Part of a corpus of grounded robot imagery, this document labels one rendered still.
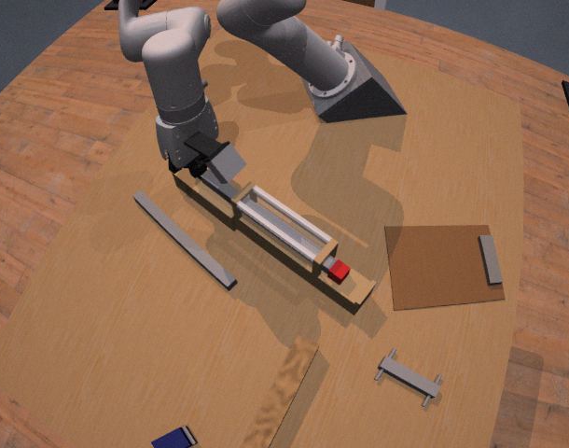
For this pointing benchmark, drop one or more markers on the brown clipboard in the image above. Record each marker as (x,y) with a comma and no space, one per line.
(433,266)

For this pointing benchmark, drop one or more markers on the brown wooden bar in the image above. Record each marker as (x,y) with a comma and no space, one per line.
(282,393)

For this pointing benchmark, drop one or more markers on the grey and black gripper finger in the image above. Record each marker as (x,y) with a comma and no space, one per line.
(200,159)
(191,167)

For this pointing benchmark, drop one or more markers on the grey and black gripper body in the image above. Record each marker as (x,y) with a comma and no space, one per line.
(171,136)

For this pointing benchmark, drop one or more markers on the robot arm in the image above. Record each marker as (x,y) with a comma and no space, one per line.
(170,43)

